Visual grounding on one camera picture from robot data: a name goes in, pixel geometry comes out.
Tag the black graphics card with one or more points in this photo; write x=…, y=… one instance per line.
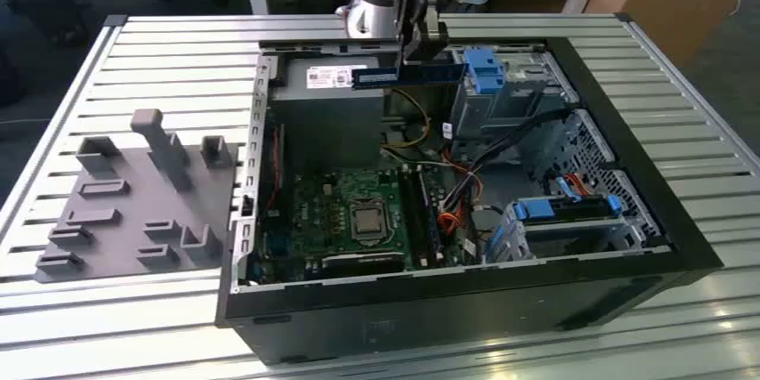
x=361, y=262

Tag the black PC case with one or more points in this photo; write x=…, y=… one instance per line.
x=414, y=317

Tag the round black speaker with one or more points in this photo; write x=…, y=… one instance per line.
x=486, y=220

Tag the green motherboard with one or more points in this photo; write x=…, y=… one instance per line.
x=332, y=193

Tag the blue RAM stick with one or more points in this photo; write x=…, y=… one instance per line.
x=380, y=78

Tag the blue plastic bracket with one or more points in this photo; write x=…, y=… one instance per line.
x=496, y=242

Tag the grey parts rack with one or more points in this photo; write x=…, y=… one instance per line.
x=118, y=220

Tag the black RAM slot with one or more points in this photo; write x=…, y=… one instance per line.
x=422, y=215
x=409, y=215
x=416, y=215

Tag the grey power supply unit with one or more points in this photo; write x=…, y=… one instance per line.
x=326, y=122

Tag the silver CPU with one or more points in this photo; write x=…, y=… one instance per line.
x=369, y=225

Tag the blue plastic drive latch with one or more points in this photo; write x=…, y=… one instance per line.
x=484, y=68

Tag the metal disk bay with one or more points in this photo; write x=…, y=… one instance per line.
x=629, y=231

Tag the white barcode sticker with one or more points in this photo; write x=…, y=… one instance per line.
x=322, y=77

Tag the metal drive cage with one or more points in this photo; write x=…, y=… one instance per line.
x=510, y=108

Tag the hard disk in blue carrier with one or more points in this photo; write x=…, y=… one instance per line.
x=534, y=210

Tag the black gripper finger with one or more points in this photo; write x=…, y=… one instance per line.
x=410, y=19
x=434, y=37

